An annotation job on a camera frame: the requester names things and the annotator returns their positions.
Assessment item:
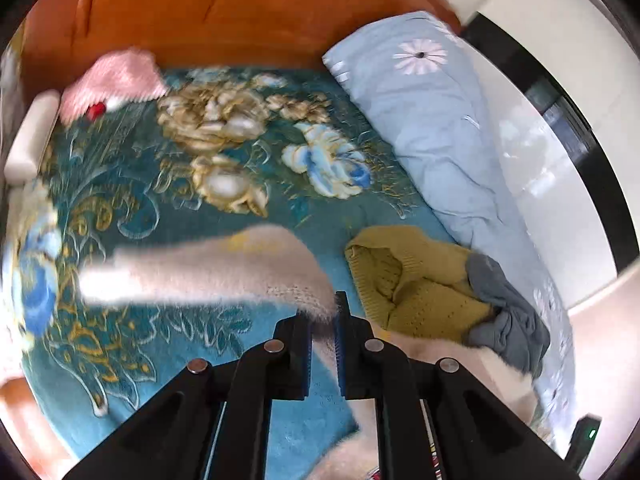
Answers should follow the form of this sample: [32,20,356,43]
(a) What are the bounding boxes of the orange upholstered headboard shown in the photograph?
[20,0,463,106]

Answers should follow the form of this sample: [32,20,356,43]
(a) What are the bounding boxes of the cream fuzzy knit sweater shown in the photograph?
[79,225,546,480]

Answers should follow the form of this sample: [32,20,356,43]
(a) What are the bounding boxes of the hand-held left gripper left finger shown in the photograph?
[62,312,314,480]

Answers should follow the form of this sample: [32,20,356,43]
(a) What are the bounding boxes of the olive yellow knit sweater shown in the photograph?
[344,225,497,345]

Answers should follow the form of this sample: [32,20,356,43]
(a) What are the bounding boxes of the light blue floral quilt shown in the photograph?
[321,11,576,453]

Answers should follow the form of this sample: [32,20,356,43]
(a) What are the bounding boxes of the pink knit garment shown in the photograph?
[59,47,171,127]

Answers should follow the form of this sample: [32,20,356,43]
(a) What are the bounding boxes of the teal floral blanket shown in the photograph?
[2,65,458,480]

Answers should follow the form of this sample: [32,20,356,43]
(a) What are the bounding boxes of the white cylindrical pillow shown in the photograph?
[4,90,61,186]

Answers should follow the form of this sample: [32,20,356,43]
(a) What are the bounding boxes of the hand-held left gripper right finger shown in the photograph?
[335,291,577,480]

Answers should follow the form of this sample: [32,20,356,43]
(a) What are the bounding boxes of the grey garment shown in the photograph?
[466,253,552,380]

